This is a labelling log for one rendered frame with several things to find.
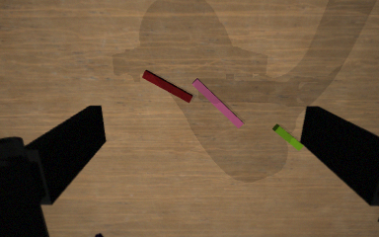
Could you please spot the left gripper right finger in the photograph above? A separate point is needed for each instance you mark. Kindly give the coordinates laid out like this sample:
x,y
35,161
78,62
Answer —
x,y
347,149

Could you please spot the dark red rod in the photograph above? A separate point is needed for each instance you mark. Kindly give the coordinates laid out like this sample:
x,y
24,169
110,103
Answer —
x,y
162,83

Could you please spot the lime green rod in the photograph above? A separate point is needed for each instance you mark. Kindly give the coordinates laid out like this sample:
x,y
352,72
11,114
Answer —
x,y
289,138

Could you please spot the pink rod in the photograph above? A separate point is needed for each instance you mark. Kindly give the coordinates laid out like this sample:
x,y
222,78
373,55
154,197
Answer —
x,y
216,102

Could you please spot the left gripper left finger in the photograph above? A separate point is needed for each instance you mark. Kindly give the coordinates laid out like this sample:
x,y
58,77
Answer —
x,y
38,173

